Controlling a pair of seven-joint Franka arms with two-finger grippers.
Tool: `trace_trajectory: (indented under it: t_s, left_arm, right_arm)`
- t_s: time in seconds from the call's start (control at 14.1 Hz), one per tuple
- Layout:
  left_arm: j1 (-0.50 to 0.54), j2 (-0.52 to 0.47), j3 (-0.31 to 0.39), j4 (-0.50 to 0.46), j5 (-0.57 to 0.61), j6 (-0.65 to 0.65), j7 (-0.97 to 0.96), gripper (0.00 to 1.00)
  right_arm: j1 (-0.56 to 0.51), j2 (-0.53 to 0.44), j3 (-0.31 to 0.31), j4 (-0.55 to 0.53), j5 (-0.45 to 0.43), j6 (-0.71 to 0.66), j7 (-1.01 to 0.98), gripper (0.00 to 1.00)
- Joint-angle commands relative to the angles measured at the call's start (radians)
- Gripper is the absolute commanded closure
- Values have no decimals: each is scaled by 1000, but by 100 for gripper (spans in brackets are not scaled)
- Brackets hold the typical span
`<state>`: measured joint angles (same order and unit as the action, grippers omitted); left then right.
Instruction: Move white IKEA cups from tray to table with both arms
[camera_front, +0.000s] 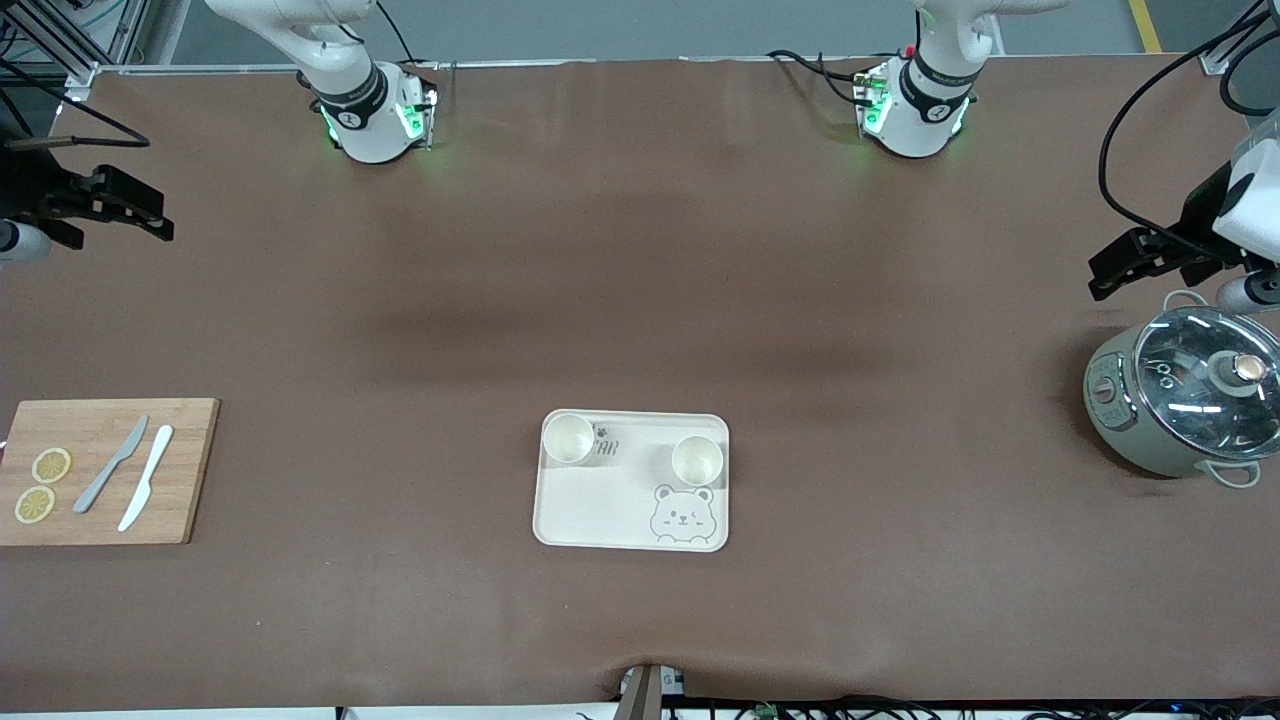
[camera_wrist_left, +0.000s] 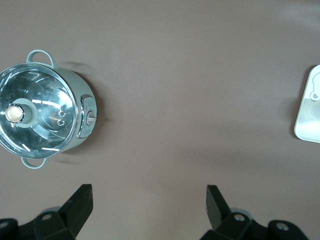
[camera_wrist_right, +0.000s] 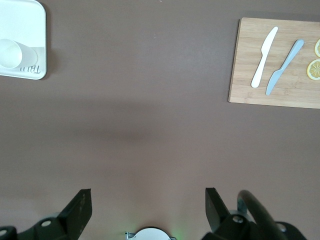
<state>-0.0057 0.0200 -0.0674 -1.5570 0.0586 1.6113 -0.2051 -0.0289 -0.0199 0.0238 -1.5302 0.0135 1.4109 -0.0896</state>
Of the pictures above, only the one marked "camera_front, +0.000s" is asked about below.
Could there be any grey table edge clamp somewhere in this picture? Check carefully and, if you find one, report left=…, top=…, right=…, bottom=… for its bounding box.
left=618, top=662, right=689, bottom=720

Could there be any aluminium frame with black struts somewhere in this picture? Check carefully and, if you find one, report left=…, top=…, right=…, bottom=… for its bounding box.
left=0, top=0, right=151, bottom=101

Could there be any beige bear print tray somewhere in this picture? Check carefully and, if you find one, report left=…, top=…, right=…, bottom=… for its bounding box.
left=532, top=409, right=731, bottom=553

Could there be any white plastic knife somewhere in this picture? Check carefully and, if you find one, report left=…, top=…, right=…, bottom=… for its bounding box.
left=117, top=424, right=175, bottom=533

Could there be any grey-green electric cooking pot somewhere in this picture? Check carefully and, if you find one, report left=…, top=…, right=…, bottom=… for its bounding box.
left=1083, top=290, right=1280, bottom=489

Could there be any white plastic cup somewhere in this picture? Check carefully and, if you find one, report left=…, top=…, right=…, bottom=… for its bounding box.
left=541, top=411, right=597, bottom=467
left=670, top=434, right=725, bottom=489

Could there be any bamboo cutting board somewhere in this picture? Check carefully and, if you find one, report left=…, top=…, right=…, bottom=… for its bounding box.
left=0, top=398, right=221, bottom=547

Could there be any grey plastic knife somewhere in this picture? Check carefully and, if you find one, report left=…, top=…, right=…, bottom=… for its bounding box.
left=72, top=414, right=150, bottom=515

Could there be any long black looped cable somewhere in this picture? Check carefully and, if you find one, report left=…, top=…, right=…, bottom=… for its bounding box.
left=1098, top=0, right=1280, bottom=261

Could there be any black cable with brass end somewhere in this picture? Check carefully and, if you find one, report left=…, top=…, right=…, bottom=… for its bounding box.
left=0, top=58, right=151, bottom=151

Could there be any glass pot lid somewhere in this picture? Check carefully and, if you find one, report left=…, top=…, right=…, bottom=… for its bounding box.
left=1133, top=305, right=1280, bottom=461

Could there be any short black curved cable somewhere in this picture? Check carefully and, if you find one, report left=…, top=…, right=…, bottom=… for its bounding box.
left=1220, top=30, right=1280, bottom=117

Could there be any black arm base cable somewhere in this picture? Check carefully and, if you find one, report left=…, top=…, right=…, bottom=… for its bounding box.
left=375, top=0, right=441, bottom=73
left=768, top=48, right=881, bottom=106

